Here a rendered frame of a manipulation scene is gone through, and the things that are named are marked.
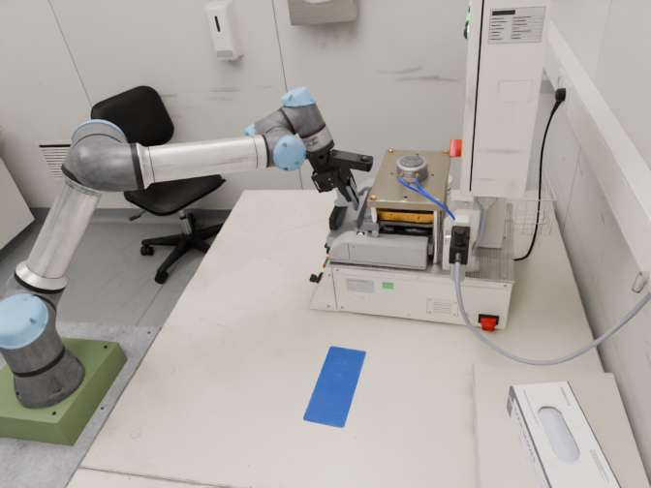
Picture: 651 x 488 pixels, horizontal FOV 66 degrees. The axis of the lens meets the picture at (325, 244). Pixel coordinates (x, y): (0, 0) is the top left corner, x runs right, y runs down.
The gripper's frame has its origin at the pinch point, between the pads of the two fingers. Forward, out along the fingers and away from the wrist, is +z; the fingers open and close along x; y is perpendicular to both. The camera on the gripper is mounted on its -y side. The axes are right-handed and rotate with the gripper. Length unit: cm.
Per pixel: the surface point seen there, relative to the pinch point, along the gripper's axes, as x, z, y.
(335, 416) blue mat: 50, 25, 5
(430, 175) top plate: 0.4, -3.3, -22.0
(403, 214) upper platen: 10.3, 0.1, -14.9
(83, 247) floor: -87, 23, 230
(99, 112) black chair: -87, -44, 148
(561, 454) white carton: 56, 30, -41
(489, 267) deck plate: 13.0, 19.1, -30.7
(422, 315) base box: 17.0, 27.7, -10.9
